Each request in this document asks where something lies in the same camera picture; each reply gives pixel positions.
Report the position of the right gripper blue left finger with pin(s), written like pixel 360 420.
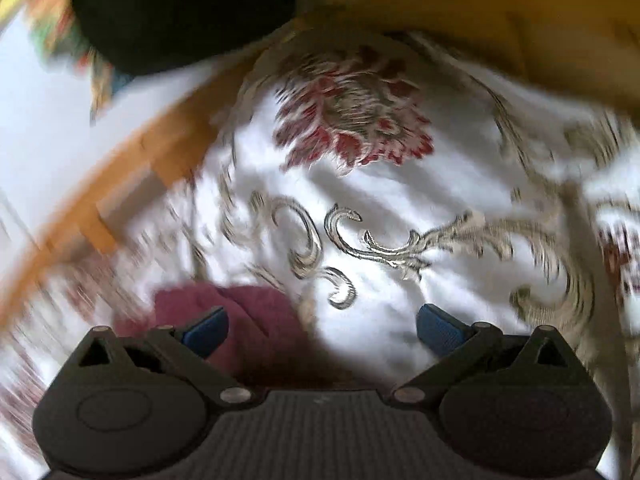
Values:
pixel 185 350

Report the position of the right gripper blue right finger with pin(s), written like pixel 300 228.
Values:
pixel 458 348

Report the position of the maroon long-sleeve shirt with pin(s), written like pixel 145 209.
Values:
pixel 269 345

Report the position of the white floral satin bedspread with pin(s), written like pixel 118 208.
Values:
pixel 472 192

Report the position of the black jacket hanging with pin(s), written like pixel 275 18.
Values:
pixel 144 37

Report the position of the colourful mushroom landscape poster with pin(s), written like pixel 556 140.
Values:
pixel 56 35

